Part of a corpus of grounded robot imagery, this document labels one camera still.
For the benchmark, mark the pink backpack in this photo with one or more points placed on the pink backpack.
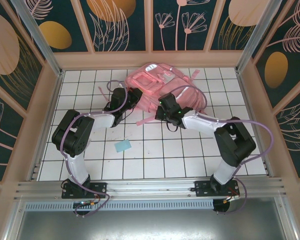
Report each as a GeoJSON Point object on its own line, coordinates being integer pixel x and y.
{"type": "Point", "coordinates": [150, 82]}

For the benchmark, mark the light blue card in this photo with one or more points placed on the light blue card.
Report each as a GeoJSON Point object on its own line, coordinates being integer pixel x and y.
{"type": "Point", "coordinates": [122, 146]}

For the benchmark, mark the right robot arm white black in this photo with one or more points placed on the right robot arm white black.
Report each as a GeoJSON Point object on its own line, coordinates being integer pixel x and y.
{"type": "Point", "coordinates": [235, 147]}

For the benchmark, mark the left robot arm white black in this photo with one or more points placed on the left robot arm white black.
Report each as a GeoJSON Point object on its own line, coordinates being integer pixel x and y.
{"type": "Point", "coordinates": [76, 167]}

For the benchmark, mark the grey sheet metal panel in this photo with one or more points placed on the grey sheet metal panel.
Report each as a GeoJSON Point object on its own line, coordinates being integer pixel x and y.
{"type": "Point", "coordinates": [150, 225]}

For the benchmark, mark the aluminium mounting rail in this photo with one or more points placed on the aluminium mounting rail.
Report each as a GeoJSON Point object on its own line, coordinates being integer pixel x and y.
{"type": "Point", "coordinates": [150, 187]}

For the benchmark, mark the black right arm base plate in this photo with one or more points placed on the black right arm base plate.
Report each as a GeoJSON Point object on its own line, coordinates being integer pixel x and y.
{"type": "Point", "coordinates": [202, 190]}

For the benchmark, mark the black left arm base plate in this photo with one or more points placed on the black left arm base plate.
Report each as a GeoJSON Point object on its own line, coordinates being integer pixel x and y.
{"type": "Point", "coordinates": [100, 188]}

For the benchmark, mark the left aluminium frame post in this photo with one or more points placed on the left aluminium frame post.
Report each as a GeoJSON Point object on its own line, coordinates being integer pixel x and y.
{"type": "Point", "coordinates": [37, 35]}

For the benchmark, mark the aluminium frame post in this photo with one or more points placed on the aluminium frame post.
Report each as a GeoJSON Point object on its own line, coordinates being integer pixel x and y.
{"type": "Point", "coordinates": [37, 35]}
{"type": "Point", "coordinates": [257, 32]}

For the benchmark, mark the right aluminium frame post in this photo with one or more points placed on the right aluminium frame post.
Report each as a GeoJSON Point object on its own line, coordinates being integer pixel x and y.
{"type": "Point", "coordinates": [257, 32]}

